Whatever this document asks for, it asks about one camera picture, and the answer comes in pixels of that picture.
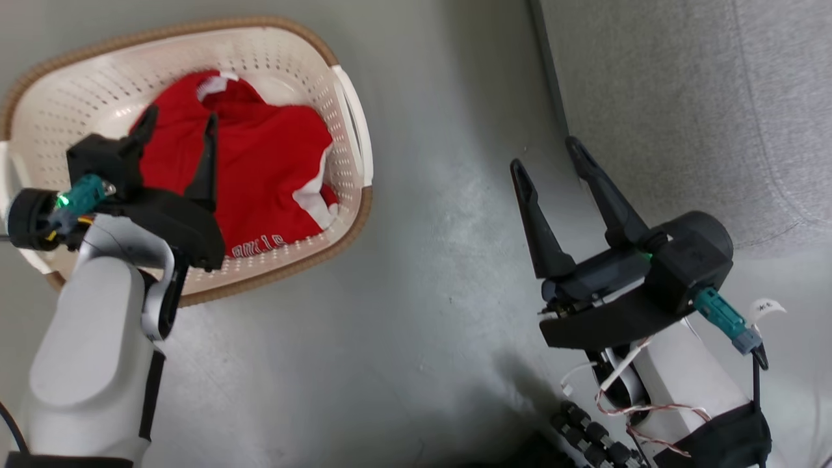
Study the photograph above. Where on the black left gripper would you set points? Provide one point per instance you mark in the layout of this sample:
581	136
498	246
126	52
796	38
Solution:
182	224

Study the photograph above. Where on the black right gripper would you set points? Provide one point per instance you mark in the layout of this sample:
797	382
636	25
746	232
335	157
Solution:
604	322

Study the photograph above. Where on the red and white jersey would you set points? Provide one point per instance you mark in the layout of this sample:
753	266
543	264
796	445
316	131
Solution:
266	169

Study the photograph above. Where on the grey fabric sofa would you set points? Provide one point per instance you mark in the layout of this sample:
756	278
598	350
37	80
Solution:
682	97

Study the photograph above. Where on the white perforated laundry basket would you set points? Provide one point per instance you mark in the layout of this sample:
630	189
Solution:
292	71

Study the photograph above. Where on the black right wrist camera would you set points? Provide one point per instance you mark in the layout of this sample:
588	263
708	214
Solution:
695	253

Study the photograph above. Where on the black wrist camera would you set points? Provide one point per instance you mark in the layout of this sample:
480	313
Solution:
26	218
695	253

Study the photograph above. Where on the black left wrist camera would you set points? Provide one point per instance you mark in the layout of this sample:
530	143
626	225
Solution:
26	218

